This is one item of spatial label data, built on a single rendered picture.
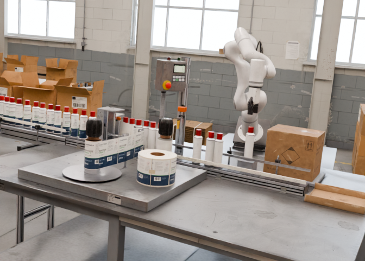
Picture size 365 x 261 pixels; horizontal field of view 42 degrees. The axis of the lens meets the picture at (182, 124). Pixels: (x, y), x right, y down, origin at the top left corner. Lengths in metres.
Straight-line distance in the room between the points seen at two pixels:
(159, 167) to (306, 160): 0.93
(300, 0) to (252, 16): 0.81
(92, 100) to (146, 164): 2.19
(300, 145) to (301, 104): 5.36
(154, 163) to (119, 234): 0.38
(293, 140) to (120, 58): 6.54
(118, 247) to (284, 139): 1.19
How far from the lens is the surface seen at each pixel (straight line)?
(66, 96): 4.59
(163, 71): 2.96
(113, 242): 2.34
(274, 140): 2.92
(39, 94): 4.84
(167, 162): 2.40
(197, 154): 2.89
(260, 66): 2.84
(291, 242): 2.09
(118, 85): 9.17
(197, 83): 8.57
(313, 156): 2.88
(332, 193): 2.83
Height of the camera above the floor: 1.64
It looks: 11 degrees down
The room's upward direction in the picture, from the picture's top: 4 degrees clockwise
